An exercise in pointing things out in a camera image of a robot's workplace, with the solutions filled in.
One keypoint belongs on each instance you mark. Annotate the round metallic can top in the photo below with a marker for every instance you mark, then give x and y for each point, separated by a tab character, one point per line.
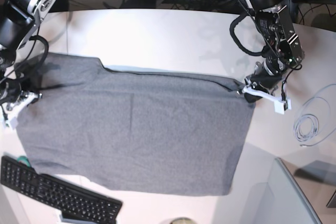
182	220

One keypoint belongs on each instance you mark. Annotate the grey t-shirt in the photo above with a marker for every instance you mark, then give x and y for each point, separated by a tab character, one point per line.
164	133

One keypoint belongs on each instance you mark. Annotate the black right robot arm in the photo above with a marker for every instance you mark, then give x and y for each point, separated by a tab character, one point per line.
20	23

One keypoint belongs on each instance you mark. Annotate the black computer keyboard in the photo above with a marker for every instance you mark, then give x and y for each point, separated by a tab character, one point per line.
70	199

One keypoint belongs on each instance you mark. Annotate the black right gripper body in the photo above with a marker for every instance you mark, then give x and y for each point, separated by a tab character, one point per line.
12	93

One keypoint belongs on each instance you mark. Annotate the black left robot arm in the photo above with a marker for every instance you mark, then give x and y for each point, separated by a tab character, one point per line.
282	52

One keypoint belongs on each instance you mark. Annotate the green tape roll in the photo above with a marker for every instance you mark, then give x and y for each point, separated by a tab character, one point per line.
24	160

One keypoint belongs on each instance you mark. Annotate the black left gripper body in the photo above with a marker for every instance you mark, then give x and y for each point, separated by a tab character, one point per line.
267	75

